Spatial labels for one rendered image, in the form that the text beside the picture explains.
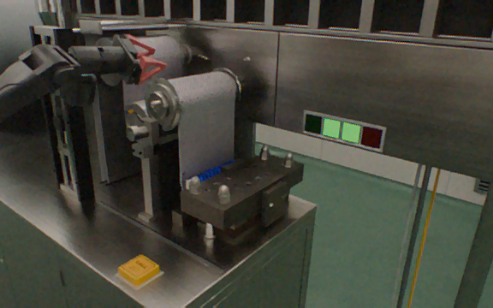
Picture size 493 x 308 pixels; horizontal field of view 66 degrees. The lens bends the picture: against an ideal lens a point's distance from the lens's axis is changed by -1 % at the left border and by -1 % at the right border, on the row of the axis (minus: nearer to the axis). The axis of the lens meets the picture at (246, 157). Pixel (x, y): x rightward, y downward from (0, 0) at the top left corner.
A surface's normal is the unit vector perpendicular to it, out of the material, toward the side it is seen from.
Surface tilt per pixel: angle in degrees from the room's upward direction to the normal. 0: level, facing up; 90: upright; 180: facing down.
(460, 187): 90
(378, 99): 90
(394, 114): 90
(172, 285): 0
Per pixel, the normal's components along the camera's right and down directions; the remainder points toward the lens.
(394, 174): -0.61, 0.28
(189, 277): 0.03, -0.93
